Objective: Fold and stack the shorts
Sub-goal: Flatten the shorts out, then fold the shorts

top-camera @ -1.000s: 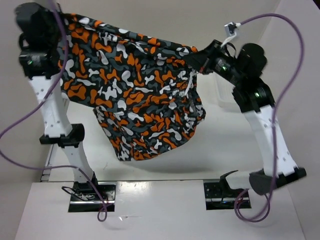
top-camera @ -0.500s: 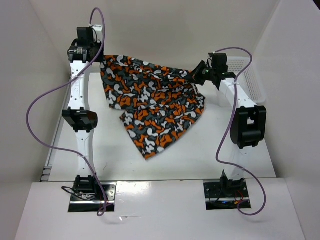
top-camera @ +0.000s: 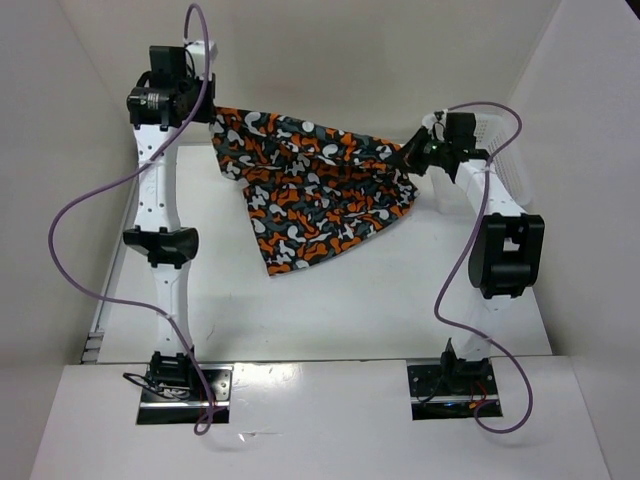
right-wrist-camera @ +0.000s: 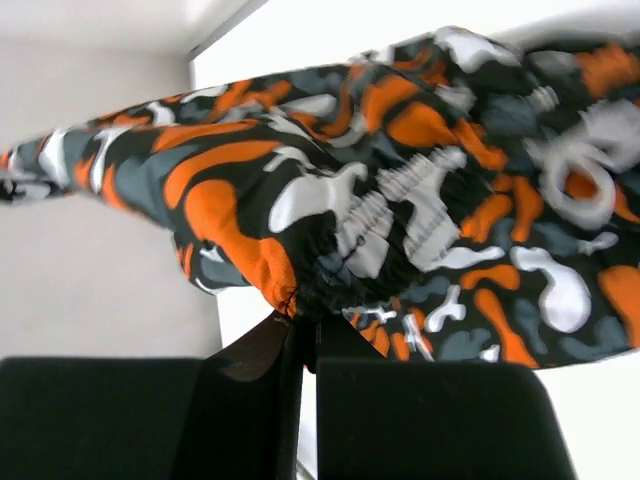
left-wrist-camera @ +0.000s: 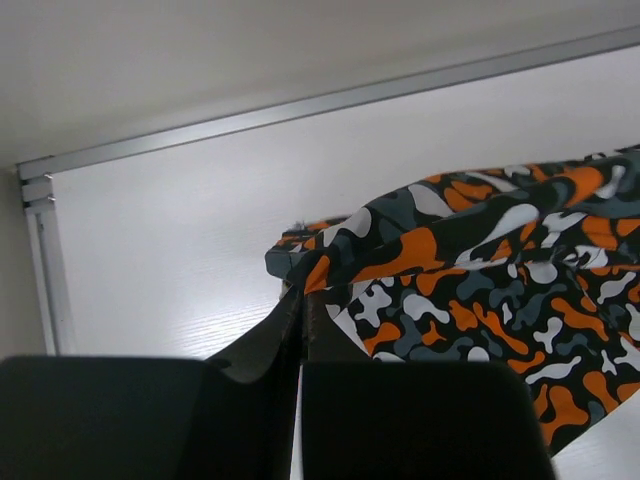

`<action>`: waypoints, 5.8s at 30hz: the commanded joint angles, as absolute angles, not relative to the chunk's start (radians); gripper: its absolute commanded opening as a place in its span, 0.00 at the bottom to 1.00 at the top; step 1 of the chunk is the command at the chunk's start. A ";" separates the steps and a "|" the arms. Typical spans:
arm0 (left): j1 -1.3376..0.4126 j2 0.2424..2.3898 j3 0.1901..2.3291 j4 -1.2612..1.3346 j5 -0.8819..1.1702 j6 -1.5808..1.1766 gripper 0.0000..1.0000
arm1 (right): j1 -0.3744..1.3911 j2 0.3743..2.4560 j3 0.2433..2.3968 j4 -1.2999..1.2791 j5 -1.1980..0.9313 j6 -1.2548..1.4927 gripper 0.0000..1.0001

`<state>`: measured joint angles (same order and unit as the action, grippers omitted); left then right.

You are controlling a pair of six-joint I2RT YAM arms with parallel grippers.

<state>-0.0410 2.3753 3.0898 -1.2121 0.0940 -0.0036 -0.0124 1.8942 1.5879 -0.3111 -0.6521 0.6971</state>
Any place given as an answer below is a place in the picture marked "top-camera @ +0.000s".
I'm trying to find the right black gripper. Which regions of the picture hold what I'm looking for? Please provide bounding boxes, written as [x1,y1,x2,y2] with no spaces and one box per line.
[384,125,451,176]

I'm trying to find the orange camouflage shorts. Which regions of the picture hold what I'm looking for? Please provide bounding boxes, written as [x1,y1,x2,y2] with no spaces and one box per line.
[210,107,419,277]

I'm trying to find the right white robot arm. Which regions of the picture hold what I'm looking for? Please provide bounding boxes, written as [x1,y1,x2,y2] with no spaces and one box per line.
[400,105,545,402]

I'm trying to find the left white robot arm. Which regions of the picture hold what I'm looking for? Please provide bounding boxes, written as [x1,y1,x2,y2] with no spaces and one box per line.
[123,41,217,400]

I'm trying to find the white plastic basket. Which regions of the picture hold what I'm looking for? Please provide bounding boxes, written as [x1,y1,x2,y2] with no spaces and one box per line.
[421,112,532,217]

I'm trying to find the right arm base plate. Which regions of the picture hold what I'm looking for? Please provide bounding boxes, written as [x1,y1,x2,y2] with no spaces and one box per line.
[407,359,503,420]

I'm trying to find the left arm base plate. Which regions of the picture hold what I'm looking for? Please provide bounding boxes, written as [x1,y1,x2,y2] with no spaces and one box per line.
[136,364,234,426]

